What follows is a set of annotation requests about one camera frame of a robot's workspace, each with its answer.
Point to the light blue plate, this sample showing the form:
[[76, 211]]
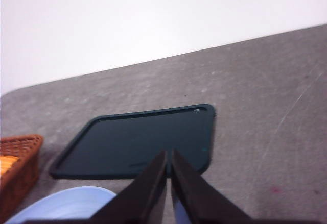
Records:
[[77, 203]]

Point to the brown wicker basket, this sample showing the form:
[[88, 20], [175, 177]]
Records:
[[17, 183]]

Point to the yellow toy corn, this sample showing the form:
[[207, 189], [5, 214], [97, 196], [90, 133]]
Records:
[[6, 162]]

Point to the dark green rectangular tray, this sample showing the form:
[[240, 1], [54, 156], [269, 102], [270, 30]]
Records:
[[121, 146]]

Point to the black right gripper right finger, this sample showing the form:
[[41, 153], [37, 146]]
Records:
[[202, 202]]

